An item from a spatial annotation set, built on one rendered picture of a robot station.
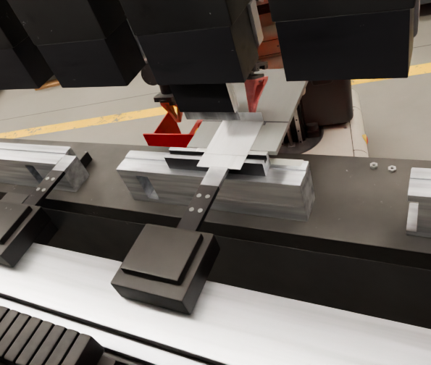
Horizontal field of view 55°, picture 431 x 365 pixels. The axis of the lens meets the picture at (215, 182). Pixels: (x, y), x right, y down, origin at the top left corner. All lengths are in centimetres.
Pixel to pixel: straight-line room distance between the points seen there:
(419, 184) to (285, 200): 21
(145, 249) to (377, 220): 39
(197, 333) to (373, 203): 39
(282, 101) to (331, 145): 100
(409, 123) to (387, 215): 161
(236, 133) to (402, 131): 160
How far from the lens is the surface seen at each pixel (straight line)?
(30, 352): 60
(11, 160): 113
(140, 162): 87
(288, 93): 86
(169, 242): 59
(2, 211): 85
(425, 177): 70
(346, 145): 181
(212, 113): 69
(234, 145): 76
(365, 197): 79
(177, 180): 81
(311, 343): 53
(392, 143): 223
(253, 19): 60
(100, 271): 69
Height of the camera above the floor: 146
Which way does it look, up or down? 41 degrees down
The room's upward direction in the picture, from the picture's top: 22 degrees counter-clockwise
